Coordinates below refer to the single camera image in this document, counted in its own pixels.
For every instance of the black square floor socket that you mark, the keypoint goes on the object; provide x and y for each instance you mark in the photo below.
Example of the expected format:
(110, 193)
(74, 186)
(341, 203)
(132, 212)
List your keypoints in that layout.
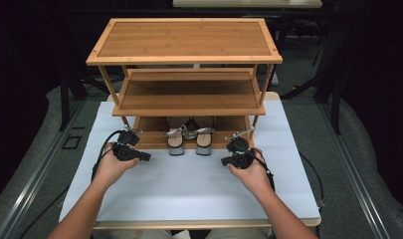
(63, 142)

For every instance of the wooden table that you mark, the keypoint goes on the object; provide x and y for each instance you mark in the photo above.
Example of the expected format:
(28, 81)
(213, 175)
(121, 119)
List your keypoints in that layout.
(189, 224)

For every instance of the wooden three-tier shoe rack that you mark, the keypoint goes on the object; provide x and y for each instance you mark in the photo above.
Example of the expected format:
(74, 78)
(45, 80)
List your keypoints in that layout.
(185, 40)

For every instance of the black metal stand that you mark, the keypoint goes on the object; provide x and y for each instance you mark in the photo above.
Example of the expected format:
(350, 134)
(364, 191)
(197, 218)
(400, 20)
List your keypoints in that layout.
(336, 99)
(64, 99)

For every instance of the white table mat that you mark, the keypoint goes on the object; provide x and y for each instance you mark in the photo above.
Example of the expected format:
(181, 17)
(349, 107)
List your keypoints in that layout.
(195, 189)

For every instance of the person's left hand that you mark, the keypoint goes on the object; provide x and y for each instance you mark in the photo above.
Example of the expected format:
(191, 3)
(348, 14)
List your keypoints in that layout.
(111, 167)

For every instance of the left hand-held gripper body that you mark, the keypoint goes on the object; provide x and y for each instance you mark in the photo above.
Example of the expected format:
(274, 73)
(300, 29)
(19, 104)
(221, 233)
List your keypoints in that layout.
(127, 152)

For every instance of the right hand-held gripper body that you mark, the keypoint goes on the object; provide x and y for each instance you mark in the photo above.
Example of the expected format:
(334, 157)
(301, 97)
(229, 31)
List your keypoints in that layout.
(242, 156)

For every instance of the person's right hand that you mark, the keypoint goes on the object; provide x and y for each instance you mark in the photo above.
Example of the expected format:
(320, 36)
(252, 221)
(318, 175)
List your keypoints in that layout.
(255, 176)

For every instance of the metal floor rail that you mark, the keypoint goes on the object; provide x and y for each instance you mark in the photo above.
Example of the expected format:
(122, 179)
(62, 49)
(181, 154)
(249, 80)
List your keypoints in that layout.
(355, 179)
(36, 179)

